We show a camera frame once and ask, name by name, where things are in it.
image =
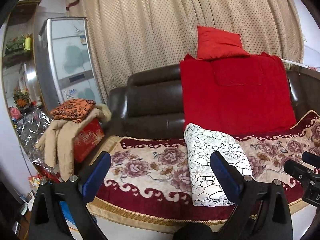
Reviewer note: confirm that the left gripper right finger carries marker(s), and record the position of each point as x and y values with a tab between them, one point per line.
261	209

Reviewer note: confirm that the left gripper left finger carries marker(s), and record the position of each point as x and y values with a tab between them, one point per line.
47	218

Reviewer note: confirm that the white black-patterned coat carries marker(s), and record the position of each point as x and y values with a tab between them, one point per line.
207	172

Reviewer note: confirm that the beige coat on box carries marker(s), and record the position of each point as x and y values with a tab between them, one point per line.
57	142

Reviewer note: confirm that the red gift box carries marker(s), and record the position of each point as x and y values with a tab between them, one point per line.
89	137

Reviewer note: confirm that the silver foil bag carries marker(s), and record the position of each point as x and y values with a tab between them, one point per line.
29	130

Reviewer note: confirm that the floral red beige blanket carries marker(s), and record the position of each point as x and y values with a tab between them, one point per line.
149	186

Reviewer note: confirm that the red quilt on sofa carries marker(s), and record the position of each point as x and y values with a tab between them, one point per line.
237	95

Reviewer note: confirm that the orange black patterned cloth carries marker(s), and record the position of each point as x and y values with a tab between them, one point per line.
75	110

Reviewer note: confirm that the flower pot decoration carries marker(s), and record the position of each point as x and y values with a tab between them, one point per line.
22	100

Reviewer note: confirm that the dark brown leather sofa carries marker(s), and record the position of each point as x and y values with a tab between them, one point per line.
150	106

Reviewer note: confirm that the silver refrigerator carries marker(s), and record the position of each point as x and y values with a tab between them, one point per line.
63	62

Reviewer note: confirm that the red pillow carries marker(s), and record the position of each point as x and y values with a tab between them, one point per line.
217	44

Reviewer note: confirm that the beige dotted curtain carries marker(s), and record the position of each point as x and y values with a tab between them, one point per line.
130	36

